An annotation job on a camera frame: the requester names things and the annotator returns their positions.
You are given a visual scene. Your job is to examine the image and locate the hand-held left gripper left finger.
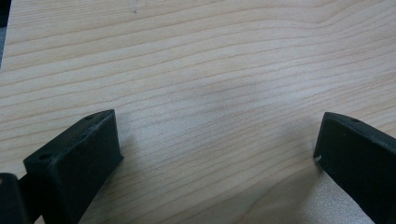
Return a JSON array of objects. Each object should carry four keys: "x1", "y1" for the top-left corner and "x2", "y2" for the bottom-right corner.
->
[{"x1": 22, "y1": 108, "x2": 124, "y2": 224}]

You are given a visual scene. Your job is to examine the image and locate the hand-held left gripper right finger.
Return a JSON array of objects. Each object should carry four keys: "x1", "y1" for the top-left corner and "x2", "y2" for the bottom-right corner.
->
[{"x1": 313, "y1": 111, "x2": 396, "y2": 224}]

